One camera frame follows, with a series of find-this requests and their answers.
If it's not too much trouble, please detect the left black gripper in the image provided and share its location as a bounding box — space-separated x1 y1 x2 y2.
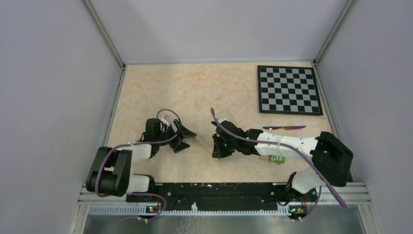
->
156 119 196 152

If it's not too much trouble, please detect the beige cloth napkin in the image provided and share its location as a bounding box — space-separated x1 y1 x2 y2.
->
193 109 241 153

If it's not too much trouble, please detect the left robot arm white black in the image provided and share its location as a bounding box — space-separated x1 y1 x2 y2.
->
85 115 197 202

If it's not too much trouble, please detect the iridescent purple utensil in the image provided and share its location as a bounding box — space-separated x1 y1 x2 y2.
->
262 125 306 131

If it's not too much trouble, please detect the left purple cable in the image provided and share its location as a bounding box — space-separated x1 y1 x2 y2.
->
94 108 182 223

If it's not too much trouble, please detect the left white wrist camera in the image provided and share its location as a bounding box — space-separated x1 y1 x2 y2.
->
160 114 170 127

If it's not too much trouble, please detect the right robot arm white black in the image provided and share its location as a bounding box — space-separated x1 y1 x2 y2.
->
212 118 354 201

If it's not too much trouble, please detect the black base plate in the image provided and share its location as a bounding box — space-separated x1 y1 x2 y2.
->
126 182 317 211

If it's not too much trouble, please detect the purple cable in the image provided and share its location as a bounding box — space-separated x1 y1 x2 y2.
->
94 108 182 223
210 108 348 222

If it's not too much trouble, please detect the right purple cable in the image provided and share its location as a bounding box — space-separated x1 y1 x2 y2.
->
210 108 348 222

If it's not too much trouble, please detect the aluminium frame rail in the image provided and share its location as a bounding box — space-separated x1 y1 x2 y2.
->
76 182 372 217

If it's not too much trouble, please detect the black white checkerboard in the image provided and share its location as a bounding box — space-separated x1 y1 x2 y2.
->
257 65 323 116

